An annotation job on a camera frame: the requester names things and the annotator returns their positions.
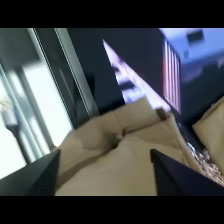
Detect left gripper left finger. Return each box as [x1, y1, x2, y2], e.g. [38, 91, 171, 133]
[0, 148, 62, 197]

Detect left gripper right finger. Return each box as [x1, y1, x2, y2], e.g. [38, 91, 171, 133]
[149, 148, 224, 197]

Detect brown pants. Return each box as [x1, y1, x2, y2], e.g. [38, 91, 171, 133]
[54, 95, 224, 197]

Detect silver frame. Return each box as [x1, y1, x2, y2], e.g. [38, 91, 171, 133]
[0, 28, 101, 183]

